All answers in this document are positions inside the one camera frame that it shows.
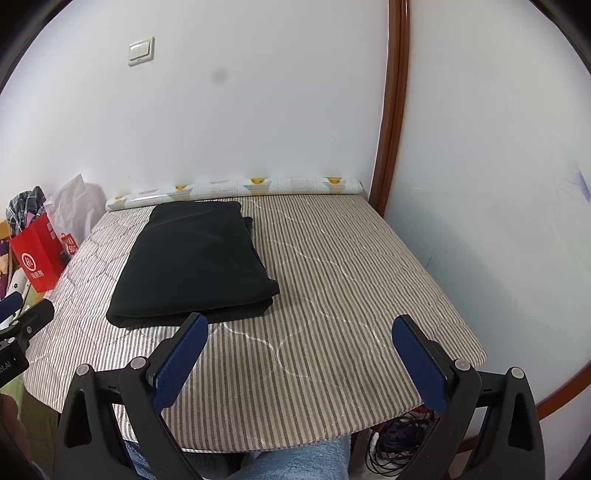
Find person's left hand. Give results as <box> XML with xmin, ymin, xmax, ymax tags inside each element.
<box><xmin>0</xmin><ymin>396</ymin><xmax>29</xmax><ymax>457</ymax></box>

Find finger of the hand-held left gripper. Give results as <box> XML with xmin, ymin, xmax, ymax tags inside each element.
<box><xmin>0</xmin><ymin>292</ymin><xmax>24</xmax><ymax>321</ymax></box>
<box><xmin>9</xmin><ymin>301</ymin><xmax>55</xmax><ymax>344</ymax></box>

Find white printed paper roll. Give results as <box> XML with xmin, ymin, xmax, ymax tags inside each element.
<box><xmin>105</xmin><ymin>176</ymin><xmax>365</xmax><ymax>212</ymax></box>

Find brown wooden door frame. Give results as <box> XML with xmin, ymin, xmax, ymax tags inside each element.
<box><xmin>368</xmin><ymin>0</ymin><xmax>411</xmax><ymax>215</ymax></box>

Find brown wooden baseboard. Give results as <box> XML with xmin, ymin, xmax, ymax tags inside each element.
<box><xmin>536</xmin><ymin>357</ymin><xmax>591</xmax><ymax>418</ymax></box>

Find purple geometric cushion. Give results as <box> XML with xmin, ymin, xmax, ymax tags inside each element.
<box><xmin>0</xmin><ymin>237</ymin><xmax>14</xmax><ymax>296</ymax></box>

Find red paper bag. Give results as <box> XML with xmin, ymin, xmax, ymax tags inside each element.
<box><xmin>10</xmin><ymin>215</ymin><xmax>70</xmax><ymax>292</ymax></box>

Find grey plaid cloth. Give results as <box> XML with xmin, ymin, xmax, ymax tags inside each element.
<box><xmin>6</xmin><ymin>186</ymin><xmax>47</xmax><ymax>232</ymax></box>

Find striped quilted mat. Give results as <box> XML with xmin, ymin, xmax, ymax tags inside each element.
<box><xmin>24</xmin><ymin>196</ymin><xmax>488</xmax><ymax>453</ymax></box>

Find black cable bundle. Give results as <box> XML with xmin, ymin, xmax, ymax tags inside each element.
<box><xmin>365</xmin><ymin>406</ymin><xmax>444</xmax><ymax>478</ymax></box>

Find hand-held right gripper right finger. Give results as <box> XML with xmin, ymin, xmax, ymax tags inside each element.
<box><xmin>392</xmin><ymin>315</ymin><xmax>546</xmax><ymax>480</ymax></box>

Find white floral pillow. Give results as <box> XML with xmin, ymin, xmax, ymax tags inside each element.
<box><xmin>7</xmin><ymin>268</ymin><xmax>33</xmax><ymax>297</ymax></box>

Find black sweatshirt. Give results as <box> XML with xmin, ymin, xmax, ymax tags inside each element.
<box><xmin>106</xmin><ymin>200</ymin><xmax>281</xmax><ymax>329</ymax></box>

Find white shopping bag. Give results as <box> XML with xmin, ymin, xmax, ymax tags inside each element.
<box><xmin>45</xmin><ymin>173</ymin><xmax>105</xmax><ymax>259</ymax></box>

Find white light switch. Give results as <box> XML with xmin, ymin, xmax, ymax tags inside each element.
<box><xmin>128</xmin><ymin>37</ymin><xmax>155</xmax><ymax>66</ymax></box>

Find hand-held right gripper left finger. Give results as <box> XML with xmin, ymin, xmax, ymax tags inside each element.
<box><xmin>54</xmin><ymin>313</ymin><xmax>209</xmax><ymax>480</ymax></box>

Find person's blue clothing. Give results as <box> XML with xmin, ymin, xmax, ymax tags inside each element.
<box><xmin>122</xmin><ymin>436</ymin><xmax>352</xmax><ymax>480</ymax></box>

